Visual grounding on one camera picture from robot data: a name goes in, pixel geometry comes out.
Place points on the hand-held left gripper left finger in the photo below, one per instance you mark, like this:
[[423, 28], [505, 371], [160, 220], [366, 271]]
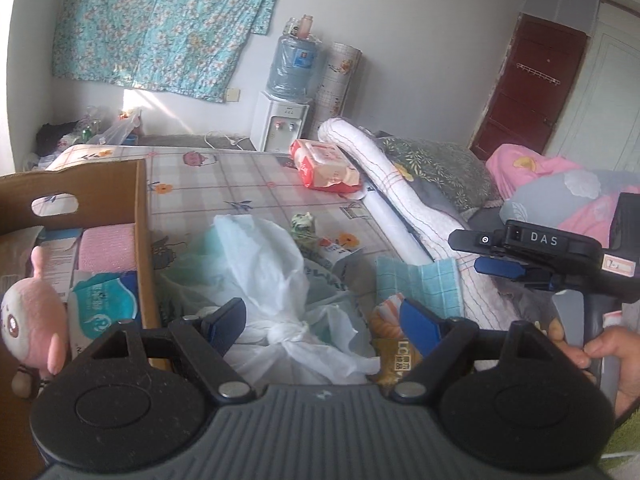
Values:
[[225, 325]]

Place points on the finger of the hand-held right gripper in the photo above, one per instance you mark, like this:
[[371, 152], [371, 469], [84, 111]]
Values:
[[470, 240], [500, 266]]

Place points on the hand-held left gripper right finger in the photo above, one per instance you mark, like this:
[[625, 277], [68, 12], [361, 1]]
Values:
[[420, 327]]

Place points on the green cloth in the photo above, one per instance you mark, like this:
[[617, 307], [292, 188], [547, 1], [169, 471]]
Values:
[[302, 225]]

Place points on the brown cardboard box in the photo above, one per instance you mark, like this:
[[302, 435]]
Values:
[[90, 195]]

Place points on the person's right hand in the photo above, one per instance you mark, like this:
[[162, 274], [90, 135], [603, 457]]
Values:
[[625, 360]]

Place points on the orange snack packet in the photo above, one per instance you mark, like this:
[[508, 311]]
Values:
[[387, 330]]

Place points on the teal checked cloth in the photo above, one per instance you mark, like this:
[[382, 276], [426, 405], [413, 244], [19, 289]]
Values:
[[425, 280]]

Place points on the pink grey quilt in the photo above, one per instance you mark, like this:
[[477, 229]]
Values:
[[550, 185]]

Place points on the white plastic bag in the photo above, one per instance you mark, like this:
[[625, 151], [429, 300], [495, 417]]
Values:
[[270, 270]]

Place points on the white mattress pad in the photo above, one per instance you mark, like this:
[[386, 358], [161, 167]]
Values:
[[395, 230]]

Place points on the green leafy pillow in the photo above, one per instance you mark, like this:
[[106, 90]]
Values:
[[440, 165]]

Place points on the white grey fleece blanket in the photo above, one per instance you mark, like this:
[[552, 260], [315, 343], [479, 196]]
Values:
[[380, 160]]

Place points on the teal tissue pack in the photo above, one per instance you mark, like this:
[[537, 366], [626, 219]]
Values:
[[100, 305]]

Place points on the pink mesh sponge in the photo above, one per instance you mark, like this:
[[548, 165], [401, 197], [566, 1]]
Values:
[[107, 250]]

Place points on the dark red door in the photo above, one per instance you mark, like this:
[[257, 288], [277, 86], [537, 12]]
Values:
[[530, 85]]

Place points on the red wet wipes pack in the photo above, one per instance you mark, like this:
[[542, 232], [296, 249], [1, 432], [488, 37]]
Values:
[[325, 165]]

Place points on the white door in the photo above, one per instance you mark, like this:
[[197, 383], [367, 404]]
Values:
[[610, 85]]

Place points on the light blue paper carton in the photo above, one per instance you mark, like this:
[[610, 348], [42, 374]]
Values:
[[60, 255]]

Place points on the pink plush toy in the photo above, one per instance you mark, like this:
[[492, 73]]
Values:
[[35, 320]]

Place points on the rolled printed mat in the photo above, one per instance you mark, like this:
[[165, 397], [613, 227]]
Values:
[[337, 85]]

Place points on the white water dispenser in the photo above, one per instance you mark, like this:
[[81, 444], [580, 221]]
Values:
[[280, 125]]

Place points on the green fuzzy fabric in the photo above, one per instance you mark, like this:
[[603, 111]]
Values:
[[625, 440]]

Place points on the clear plastic bags pile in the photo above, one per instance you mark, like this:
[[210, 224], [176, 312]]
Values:
[[117, 130]]

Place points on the black bag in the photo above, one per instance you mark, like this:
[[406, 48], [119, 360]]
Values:
[[52, 135]]

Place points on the pink bottle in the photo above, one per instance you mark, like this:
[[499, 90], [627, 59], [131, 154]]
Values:
[[306, 27]]

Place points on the wall socket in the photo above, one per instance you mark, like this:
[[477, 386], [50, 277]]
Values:
[[232, 95]]

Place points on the teal floral wall cloth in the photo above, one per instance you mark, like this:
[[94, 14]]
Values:
[[160, 25]]

